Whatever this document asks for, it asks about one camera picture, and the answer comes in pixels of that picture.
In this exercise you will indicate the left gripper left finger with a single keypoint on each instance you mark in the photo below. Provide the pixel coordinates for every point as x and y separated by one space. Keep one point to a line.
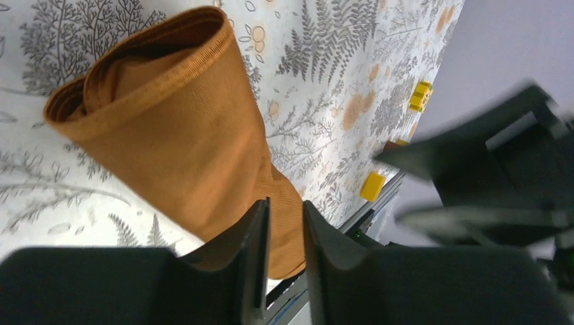
222 282

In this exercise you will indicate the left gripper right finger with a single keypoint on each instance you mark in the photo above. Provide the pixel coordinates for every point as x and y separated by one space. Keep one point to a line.
353 284

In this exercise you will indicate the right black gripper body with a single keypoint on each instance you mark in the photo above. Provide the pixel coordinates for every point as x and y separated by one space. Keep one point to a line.
518 155

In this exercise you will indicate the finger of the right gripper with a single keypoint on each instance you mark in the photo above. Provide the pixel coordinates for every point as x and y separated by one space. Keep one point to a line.
466 225
426 159

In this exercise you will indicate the orange cloth napkin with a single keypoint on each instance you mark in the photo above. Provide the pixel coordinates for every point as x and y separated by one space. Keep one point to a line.
170 112

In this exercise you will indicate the yellow cube block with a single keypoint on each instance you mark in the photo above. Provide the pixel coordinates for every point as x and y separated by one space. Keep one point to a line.
402 142

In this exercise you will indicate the brown round block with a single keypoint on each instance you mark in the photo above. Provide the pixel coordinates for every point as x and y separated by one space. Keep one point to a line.
389 145

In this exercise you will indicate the yellow numbered die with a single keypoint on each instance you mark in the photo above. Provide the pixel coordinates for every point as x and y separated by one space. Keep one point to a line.
421 96

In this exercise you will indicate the yellow cylinder block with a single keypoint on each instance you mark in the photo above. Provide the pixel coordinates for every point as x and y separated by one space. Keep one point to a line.
373 186

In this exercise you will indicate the floral patterned table mat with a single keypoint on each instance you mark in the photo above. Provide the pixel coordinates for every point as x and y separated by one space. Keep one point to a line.
332 79

